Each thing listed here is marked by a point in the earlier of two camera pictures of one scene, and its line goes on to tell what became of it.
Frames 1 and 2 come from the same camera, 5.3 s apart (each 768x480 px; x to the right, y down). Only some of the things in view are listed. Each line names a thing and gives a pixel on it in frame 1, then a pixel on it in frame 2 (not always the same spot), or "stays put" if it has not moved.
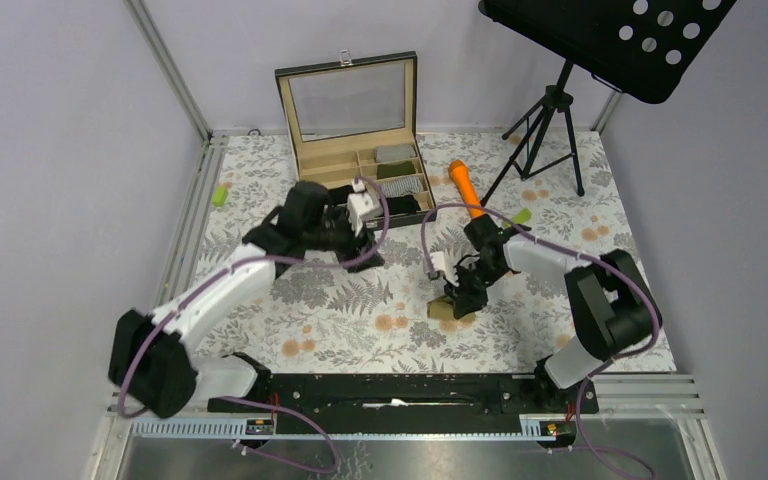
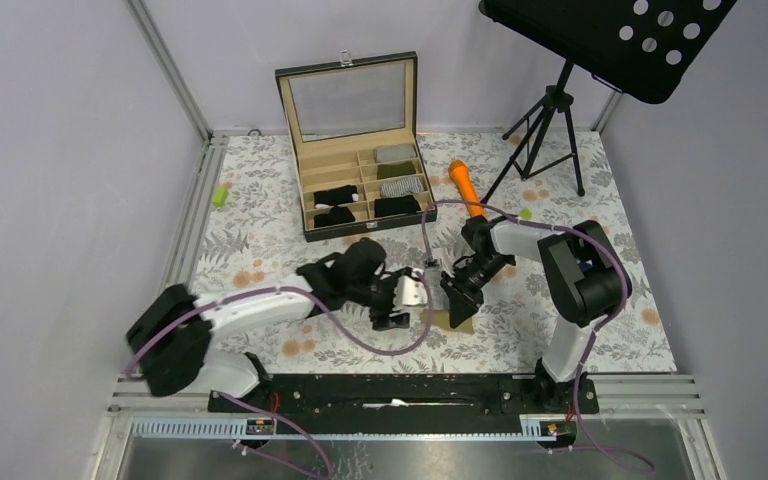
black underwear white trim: [338, 195] stays put
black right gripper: [465, 301] stays put
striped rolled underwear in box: [401, 186] stays put
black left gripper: [357, 246] -> [383, 319]
